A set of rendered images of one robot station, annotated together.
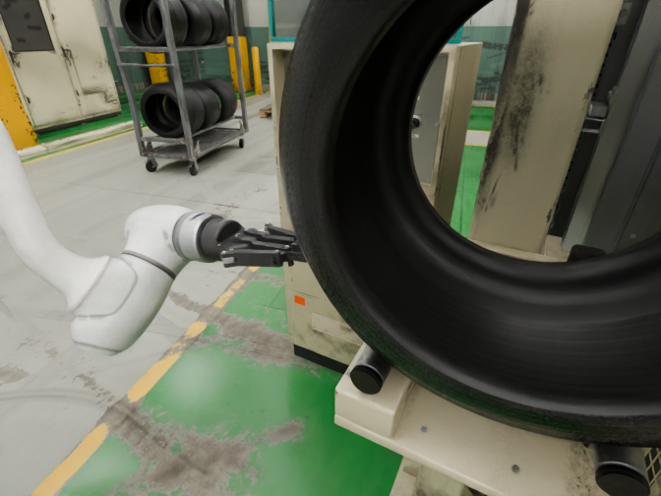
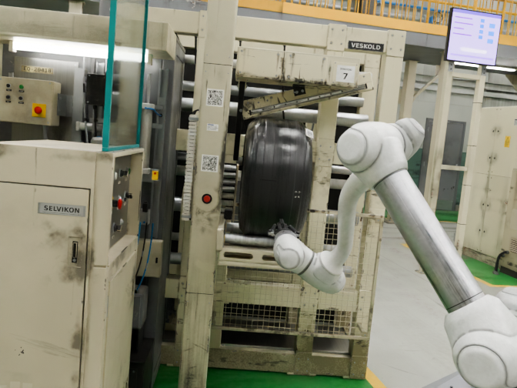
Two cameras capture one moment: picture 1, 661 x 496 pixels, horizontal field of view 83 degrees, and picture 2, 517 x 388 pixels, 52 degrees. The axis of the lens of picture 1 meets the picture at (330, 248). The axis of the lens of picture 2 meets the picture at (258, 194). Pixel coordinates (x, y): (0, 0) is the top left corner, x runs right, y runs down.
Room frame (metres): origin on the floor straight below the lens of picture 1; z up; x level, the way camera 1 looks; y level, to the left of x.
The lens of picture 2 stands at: (1.70, 1.87, 1.37)
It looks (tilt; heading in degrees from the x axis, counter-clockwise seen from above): 6 degrees down; 240
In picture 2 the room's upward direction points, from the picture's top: 5 degrees clockwise
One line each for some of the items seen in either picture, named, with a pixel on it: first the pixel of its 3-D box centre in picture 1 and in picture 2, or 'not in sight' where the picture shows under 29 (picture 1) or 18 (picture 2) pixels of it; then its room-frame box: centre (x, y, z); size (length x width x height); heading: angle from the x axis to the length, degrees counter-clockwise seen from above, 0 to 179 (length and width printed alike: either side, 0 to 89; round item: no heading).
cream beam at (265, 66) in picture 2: not in sight; (295, 70); (0.18, -0.46, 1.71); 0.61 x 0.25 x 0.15; 152
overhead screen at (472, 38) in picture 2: not in sight; (472, 37); (-3.10, -2.10, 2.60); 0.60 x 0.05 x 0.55; 162
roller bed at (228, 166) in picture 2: not in sight; (218, 190); (0.45, -0.69, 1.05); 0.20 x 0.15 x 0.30; 152
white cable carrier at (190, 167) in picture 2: not in sight; (190, 168); (0.75, -0.36, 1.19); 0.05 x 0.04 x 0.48; 62
